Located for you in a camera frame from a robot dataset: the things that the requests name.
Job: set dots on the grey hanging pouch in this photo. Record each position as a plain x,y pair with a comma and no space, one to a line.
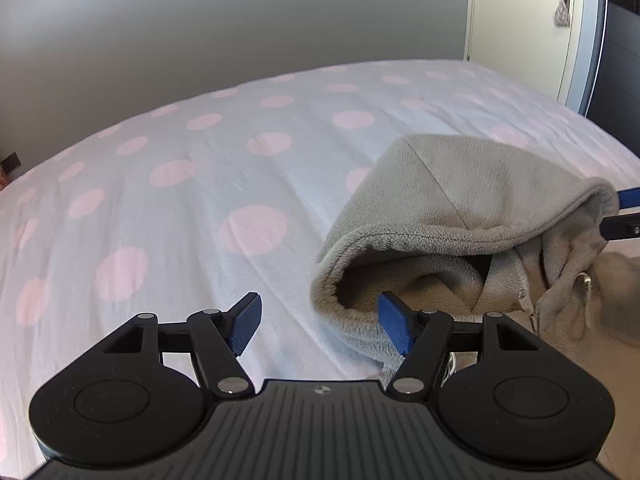
562,15

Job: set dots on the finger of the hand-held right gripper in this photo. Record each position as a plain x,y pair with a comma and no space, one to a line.
625,227
631,198

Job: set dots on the cream door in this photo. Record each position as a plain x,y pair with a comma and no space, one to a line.
520,35

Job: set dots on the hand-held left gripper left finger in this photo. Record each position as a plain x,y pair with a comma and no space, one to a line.
246,325

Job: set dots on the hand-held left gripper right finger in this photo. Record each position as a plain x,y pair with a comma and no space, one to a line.
397,322

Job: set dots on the dark wall outlet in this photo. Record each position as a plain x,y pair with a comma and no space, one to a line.
10,161

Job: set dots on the pink polka dot bed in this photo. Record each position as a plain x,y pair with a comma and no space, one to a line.
200,160

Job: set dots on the grey-beige fleece zip hoodie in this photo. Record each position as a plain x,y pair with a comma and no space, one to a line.
450,195

